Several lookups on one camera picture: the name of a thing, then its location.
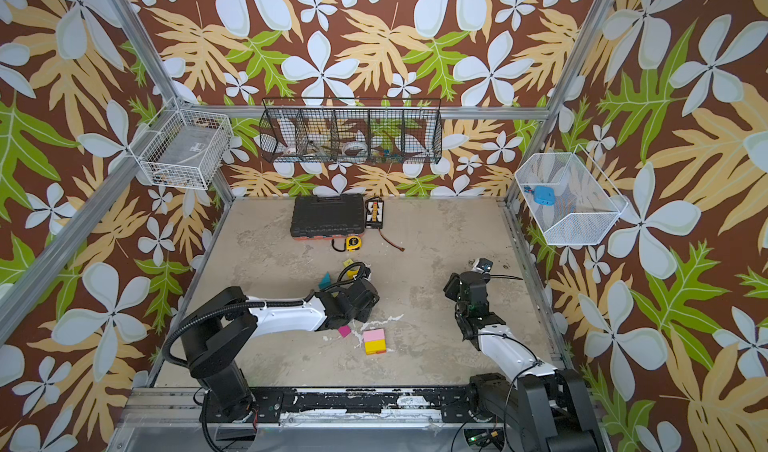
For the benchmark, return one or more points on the magenta block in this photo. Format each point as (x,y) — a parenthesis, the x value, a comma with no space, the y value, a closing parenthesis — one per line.
(344,331)

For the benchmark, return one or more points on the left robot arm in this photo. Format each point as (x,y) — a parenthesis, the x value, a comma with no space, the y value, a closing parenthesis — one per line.
(207,341)

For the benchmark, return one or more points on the light pink block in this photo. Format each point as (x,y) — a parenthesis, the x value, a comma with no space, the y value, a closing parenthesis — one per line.
(373,335)

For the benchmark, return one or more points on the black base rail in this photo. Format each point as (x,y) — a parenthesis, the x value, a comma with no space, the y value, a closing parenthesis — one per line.
(274,405)

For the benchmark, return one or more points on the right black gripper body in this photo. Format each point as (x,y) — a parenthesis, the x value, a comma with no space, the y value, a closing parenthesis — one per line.
(455,287)

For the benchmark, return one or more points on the yellow rectangular block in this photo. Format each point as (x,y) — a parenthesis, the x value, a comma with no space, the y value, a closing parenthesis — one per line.
(377,345)

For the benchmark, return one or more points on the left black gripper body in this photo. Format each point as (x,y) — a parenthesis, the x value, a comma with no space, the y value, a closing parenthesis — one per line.
(365,316)

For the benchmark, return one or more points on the white mesh basket right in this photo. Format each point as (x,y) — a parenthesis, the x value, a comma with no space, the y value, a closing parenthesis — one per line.
(588,203)

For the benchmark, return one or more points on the tape roll in basket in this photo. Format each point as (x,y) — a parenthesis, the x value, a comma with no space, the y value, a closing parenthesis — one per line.
(354,149)

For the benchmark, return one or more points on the blue object in basket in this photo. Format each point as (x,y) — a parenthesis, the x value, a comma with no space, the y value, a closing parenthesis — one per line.
(544,195)

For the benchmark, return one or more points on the yellow tape measure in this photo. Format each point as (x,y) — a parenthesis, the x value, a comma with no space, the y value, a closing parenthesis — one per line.
(353,243)

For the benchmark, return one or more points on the black wire basket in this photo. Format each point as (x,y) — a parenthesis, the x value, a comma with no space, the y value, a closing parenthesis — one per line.
(396,130)

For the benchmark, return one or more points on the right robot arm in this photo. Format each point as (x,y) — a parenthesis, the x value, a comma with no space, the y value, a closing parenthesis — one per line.
(540,407)

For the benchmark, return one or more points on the black tool case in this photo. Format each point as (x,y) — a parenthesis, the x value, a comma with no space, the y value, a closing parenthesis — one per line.
(327,217)

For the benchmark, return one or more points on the black battery holder box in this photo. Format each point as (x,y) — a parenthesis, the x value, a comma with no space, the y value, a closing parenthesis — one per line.
(374,213)

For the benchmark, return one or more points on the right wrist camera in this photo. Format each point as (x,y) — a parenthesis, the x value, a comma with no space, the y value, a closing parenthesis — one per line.
(482,266)

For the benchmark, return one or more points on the teal triangle block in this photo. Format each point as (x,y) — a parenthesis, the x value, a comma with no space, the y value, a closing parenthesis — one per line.
(325,281)

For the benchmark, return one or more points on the white wire basket left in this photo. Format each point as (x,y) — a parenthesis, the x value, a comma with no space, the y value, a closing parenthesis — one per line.
(182,147)

